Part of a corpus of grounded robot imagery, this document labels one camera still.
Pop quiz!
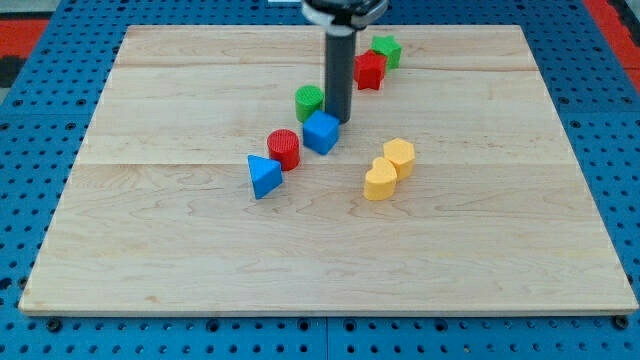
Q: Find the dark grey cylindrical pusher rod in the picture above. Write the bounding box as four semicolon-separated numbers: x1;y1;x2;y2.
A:
324;26;356;124

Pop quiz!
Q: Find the green cylinder block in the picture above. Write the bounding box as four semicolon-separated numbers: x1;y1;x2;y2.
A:
295;85;324;123

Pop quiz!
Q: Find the red star block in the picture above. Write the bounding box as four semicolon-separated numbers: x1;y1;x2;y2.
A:
354;50;387;90

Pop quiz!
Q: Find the green star block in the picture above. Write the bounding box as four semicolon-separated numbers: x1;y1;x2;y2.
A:
371;35;402;69

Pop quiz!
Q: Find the blue cube block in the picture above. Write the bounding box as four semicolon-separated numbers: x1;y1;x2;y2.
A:
303;110;340;155

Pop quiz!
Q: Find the red cylinder block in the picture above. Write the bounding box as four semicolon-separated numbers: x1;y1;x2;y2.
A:
267;129;300;171

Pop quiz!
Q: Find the yellow hexagon block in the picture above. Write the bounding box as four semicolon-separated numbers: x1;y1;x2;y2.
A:
383;138;415;180

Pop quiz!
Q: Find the yellow heart block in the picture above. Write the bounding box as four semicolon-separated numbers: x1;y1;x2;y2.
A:
363;157;397;201

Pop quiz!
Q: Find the blue triangle block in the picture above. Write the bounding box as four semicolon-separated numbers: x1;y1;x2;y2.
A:
247;155;283;199

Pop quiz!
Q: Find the wooden board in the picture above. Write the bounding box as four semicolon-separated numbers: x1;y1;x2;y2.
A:
19;25;638;317

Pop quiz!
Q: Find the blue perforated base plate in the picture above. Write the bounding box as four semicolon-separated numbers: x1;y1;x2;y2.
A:
1;0;639;359

